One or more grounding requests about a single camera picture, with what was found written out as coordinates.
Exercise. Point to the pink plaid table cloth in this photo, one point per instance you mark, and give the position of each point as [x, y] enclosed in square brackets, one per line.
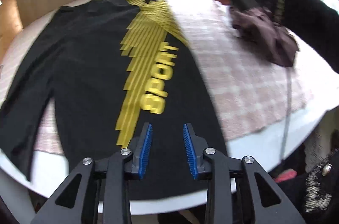
[249, 92]

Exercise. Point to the dark brown folded garment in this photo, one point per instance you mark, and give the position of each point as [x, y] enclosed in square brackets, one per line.
[256, 25]

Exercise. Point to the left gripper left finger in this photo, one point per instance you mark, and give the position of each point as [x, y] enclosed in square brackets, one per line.
[140, 146]

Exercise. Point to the black knit sleeve forearm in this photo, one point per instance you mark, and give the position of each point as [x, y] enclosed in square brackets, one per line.
[314, 22]

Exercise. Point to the black yellow-striped sport garment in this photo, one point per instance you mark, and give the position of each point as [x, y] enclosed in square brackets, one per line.
[110, 66]

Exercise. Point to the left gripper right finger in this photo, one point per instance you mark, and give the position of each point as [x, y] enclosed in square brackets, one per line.
[200, 169]

